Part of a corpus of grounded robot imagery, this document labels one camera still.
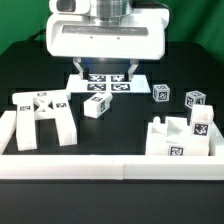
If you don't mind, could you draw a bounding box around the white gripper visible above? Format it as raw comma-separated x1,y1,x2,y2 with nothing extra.
46,0,170,81

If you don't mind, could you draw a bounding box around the white chair seat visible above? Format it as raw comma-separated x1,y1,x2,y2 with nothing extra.
145,116,216,157

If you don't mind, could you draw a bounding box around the white tagged cube near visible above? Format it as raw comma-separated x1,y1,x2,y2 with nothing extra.
153,84,170,102

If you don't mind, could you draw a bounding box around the white tagged cube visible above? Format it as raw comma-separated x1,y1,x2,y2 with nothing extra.
185,90,206,108
153,84,170,102

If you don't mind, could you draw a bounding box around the white tagged cube far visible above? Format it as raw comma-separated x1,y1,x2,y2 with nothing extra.
185,90,206,108

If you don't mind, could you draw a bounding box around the white marker base plate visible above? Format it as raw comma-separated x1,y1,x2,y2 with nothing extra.
66,74,151,93

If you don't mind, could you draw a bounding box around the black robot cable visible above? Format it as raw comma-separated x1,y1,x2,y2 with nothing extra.
27,28,48,42

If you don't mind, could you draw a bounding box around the white chair back frame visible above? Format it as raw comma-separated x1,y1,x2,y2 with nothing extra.
12,89,77,151

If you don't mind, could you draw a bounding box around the white left fence rail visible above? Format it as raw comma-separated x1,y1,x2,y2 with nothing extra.
0,111,16,155

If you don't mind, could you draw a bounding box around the white fence rail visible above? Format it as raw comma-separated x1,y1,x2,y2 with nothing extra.
0,155,224,180
0,111,16,155
210,123,224,157

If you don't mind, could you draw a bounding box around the white front fence rail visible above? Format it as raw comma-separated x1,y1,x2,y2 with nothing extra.
0,155,224,180

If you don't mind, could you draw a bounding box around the white right fence rail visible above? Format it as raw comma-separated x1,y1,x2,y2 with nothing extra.
210,123,224,157

